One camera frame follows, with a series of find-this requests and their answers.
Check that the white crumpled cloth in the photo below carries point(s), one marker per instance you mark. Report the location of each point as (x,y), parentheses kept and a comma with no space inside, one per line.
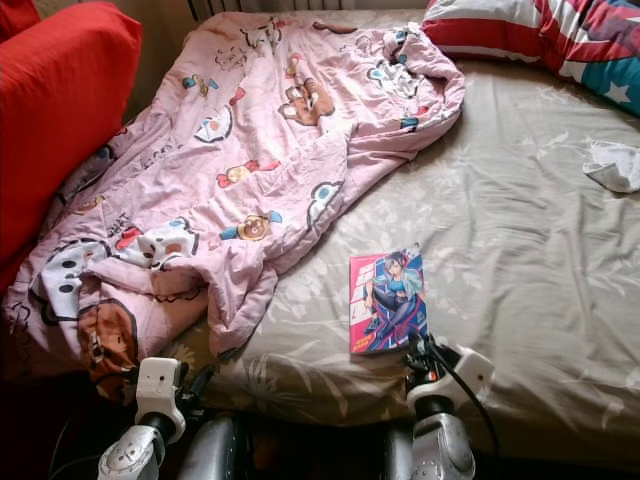
(615,165)

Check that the bed with beige floral sheet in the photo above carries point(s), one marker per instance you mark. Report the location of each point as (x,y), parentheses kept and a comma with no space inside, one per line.
(520,280)

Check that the silver right robot leg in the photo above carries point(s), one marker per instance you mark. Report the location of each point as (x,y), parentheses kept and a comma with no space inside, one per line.
(397,458)

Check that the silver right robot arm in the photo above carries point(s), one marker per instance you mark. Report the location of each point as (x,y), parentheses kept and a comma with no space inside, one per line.
(442,455)

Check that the red cushion with flange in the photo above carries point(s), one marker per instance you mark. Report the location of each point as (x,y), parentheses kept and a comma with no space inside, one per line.
(15,15)

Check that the red white blue striped pillow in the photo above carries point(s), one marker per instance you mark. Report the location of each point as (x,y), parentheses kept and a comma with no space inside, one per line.
(510,30)

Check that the pink cartoon print quilt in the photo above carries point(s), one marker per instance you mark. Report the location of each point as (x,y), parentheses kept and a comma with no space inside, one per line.
(280,170)

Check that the colourful comic book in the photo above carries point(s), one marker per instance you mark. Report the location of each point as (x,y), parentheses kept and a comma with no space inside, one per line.
(388,300)

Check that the silver robot leg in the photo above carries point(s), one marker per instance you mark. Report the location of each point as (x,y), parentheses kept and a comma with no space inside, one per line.
(397,458)
(215,450)

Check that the large plain red cushion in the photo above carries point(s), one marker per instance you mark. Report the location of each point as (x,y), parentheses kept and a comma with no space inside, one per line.
(60,120)

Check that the silver left robot leg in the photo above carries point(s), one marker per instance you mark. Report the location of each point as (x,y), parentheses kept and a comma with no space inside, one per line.
(215,450)

